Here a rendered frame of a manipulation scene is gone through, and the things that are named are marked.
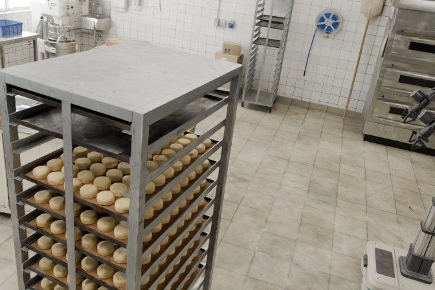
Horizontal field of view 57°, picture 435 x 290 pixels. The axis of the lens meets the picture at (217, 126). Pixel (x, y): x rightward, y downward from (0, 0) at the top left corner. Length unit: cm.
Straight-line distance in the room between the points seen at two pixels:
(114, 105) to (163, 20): 647
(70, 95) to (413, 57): 508
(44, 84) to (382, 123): 527
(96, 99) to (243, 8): 598
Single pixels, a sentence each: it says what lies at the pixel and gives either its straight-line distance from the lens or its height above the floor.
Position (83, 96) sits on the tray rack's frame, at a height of 182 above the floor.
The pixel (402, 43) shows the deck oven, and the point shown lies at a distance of 572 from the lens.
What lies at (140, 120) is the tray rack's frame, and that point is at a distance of 95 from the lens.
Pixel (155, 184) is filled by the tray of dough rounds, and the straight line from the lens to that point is 128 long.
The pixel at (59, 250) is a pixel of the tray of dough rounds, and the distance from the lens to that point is 145.
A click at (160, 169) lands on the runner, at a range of 117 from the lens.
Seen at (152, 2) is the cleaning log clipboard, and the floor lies 130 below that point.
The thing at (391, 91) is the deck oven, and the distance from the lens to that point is 587.
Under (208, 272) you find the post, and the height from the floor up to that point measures 85.
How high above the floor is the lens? 217
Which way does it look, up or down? 23 degrees down
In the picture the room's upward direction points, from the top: 7 degrees clockwise
